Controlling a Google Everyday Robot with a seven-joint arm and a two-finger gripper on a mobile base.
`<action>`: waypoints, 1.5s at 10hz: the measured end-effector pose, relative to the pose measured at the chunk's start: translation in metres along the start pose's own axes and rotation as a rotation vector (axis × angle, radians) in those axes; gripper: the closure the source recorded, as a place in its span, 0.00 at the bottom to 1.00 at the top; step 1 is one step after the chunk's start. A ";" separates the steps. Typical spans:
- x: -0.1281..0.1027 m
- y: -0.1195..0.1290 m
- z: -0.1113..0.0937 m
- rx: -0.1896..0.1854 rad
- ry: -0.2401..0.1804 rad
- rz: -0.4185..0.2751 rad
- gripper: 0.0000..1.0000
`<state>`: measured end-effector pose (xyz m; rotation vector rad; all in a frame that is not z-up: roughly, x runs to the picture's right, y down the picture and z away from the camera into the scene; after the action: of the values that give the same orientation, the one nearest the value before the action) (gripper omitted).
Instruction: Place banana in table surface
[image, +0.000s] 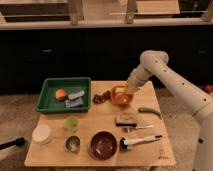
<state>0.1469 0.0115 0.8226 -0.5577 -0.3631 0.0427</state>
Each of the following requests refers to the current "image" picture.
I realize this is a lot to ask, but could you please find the yellow banana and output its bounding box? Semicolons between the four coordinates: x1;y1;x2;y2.
115;87;140;94

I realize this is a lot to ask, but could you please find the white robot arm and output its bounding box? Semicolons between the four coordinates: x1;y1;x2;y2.
126;50;213;171

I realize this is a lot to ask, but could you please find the orange bowl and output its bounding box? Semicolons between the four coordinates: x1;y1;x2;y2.
111;86;133;105

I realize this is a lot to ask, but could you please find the green chili pepper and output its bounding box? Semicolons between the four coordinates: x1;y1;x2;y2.
138;107;162;119

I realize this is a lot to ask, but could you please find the dark red grapes bunch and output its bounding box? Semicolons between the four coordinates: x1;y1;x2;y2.
93;91;111;104

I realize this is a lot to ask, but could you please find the brown sponge block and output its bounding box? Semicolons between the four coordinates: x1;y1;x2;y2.
115;114;137;127

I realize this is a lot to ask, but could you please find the wooden table board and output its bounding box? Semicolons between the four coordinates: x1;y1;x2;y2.
25;82;175;168

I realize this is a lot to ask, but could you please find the blue grey sponge block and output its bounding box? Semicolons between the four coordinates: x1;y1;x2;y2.
65;98;83;108

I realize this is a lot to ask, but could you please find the green plastic tray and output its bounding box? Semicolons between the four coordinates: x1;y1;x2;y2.
36;77;91;114

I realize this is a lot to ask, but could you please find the black white brush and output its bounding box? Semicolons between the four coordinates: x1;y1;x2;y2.
120;135;163;150

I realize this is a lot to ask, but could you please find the dark red bowl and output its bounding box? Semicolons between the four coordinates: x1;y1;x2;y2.
90;131;117;160

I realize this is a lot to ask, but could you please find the red yellow apple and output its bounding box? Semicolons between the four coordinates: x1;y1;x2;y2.
55;89;68;101

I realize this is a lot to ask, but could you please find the green plastic cup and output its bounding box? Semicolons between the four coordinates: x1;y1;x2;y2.
64;116;78;132

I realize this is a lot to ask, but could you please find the small metal cup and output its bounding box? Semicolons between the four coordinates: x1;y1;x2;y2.
65;136;80;153

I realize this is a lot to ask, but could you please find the white round container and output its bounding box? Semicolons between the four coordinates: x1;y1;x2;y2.
32;124;51;144

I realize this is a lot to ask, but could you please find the black handle object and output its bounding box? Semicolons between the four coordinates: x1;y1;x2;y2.
0;137;25;150

